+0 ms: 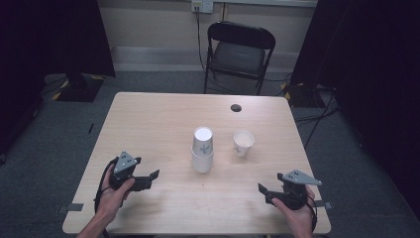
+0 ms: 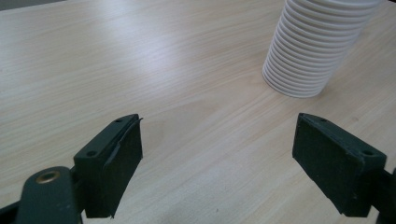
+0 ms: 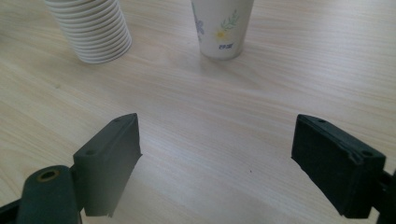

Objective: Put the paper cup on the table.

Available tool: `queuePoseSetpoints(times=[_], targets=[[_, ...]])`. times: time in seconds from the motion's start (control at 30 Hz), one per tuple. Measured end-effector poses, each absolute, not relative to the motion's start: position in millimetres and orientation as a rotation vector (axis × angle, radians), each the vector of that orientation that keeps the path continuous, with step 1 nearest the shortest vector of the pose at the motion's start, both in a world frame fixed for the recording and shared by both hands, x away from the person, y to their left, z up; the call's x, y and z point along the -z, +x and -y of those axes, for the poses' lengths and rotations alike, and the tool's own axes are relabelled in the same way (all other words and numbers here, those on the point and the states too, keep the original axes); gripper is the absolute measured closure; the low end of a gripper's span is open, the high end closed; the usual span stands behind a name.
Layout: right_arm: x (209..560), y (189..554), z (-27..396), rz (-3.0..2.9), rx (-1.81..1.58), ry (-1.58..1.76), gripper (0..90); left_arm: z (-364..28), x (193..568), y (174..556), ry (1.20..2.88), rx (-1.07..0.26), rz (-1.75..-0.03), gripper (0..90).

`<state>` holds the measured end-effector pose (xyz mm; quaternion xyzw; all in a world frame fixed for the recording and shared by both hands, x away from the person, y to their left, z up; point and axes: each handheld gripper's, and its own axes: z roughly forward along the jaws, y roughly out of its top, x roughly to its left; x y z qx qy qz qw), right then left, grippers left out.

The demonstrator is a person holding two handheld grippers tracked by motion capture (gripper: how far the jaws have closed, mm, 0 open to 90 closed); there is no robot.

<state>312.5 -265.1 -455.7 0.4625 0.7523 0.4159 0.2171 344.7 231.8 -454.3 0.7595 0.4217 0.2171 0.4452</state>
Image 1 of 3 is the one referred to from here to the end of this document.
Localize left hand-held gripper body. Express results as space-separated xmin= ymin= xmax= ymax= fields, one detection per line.
xmin=108 ymin=151 xmax=143 ymax=191

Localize person's right hand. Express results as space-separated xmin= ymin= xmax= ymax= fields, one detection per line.
xmin=270 ymin=184 xmax=317 ymax=232

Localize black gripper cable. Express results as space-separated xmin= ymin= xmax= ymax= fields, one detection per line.
xmin=93 ymin=157 xmax=120 ymax=238
xmin=304 ymin=192 xmax=319 ymax=233

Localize single white paper cup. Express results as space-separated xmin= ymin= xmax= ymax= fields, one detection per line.
xmin=233 ymin=129 xmax=256 ymax=159

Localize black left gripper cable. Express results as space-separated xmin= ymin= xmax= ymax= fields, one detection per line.
xmin=93 ymin=157 xmax=120 ymax=238

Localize person's left hand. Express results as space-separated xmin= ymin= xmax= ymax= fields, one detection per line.
xmin=95 ymin=162 xmax=137 ymax=220

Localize black curtain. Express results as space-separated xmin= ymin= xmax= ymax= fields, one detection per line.
xmin=0 ymin=0 xmax=116 ymax=157
xmin=289 ymin=0 xmax=420 ymax=212

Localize stack of white paper cups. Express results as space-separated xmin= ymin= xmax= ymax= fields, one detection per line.
xmin=190 ymin=125 xmax=215 ymax=175

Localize black floor cables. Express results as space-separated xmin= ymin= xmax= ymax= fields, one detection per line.
xmin=292 ymin=84 xmax=342 ymax=151

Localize white wall socket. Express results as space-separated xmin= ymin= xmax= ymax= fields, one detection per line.
xmin=191 ymin=0 xmax=215 ymax=15

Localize black stand base plate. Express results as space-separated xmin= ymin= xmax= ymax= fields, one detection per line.
xmin=282 ymin=82 xmax=327 ymax=109
xmin=52 ymin=72 xmax=105 ymax=103

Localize grey tape strip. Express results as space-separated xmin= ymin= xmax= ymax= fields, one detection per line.
xmin=56 ymin=202 xmax=84 ymax=214
xmin=313 ymin=199 xmax=334 ymax=210

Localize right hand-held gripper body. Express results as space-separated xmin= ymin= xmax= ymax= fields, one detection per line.
xmin=276 ymin=169 xmax=323 ymax=211

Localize black wall socket cable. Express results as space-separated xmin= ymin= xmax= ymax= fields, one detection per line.
xmin=195 ymin=5 xmax=208 ymax=73

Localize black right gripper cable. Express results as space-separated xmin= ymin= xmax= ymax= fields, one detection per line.
xmin=304 ymin=192 xmax=319 ymax=233

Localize black folding chair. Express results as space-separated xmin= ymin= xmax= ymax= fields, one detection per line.
xmin=203 ymin=21 xmax=276 ymax=96

